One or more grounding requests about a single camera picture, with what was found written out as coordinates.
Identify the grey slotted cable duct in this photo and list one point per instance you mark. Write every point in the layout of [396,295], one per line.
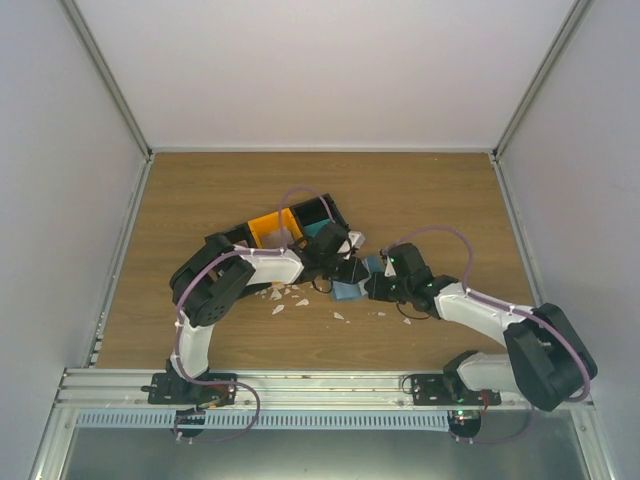
[269,419]

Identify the teal card holder wallet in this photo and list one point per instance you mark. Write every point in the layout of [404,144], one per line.
[351,292]

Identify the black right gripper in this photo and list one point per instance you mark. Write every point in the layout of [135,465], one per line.
[376,293]

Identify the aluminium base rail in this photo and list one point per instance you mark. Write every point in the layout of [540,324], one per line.
[272,389]

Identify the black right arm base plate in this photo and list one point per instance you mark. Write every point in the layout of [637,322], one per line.
[437,389]

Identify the white cards in orange bin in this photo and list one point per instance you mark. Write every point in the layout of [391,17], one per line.
[276,239]

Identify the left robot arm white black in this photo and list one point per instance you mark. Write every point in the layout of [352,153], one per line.
[207,286]

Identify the black bin with teal cards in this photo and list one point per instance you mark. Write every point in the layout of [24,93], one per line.
[314,210]

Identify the stack of teal cards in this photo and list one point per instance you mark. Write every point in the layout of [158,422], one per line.
[312,230]

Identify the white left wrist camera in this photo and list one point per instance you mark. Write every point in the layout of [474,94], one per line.
[354,241]

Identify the black bin with red cards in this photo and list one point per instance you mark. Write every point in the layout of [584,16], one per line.
[237,235]

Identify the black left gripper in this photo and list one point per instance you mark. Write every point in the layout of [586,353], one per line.
[356,272]

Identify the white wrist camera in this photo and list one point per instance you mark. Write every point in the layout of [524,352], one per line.
[388,261]
[354,241]

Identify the aluminium frame post left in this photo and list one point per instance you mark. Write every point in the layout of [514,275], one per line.
[90,45]

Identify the aluminium frame post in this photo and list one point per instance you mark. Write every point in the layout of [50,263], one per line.
[90,45]
[559,43]

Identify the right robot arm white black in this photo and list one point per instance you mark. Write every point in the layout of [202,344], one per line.
[545,361]

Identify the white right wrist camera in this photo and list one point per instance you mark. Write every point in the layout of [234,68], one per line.
[388,261]

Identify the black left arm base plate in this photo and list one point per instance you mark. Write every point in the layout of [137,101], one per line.
[168,388]

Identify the orange plastic bin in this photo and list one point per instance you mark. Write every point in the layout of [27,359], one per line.
[283,220]

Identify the aluminium frame post right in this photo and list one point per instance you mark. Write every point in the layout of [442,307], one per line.
[559,43]

